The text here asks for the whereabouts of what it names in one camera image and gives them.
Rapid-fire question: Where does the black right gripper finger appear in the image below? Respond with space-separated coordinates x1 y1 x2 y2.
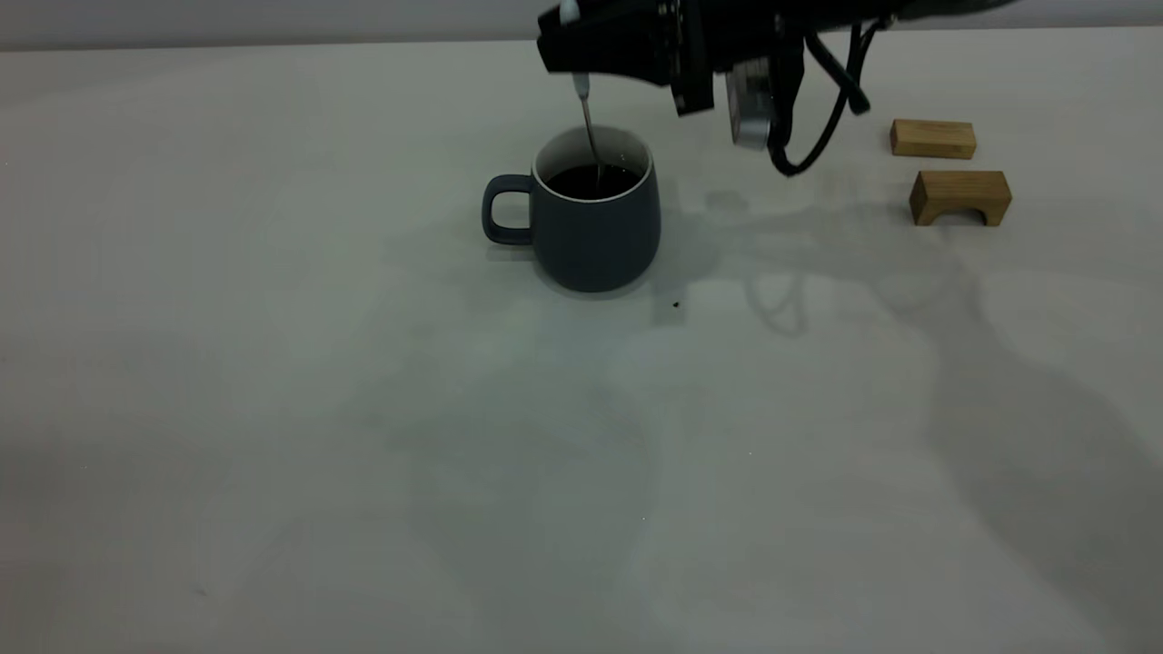
581 0 678 28
538 16 678 87

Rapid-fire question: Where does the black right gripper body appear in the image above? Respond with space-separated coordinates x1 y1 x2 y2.
672 0 810 117

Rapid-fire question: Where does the metal spoon with white handle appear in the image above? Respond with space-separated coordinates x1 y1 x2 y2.
560 0 608 187

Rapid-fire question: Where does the dark grey ceramic mug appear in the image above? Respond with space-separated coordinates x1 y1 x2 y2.
482 125 662 294

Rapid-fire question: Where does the flat rectangular wooden block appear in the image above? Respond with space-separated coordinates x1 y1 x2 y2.
890 119 978 161

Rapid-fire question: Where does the arch shaped wooden block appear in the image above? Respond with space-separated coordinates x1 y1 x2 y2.
910 170 1012 227

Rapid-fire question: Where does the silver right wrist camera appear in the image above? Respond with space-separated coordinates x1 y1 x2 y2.
725 59 775 151

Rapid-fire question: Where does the black right camera cable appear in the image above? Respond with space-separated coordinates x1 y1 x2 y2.
770 18 875 177

